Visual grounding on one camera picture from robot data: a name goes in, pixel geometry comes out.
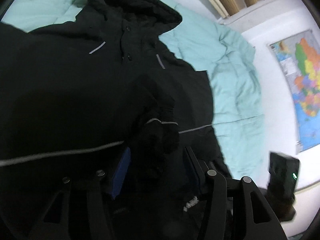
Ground colourful wall map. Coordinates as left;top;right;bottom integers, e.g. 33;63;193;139
269;29;319;152

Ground black jacket with white piping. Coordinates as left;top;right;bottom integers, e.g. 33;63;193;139
1;0;230;239

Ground light green quilt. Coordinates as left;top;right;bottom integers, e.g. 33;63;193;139
2;0;264;179

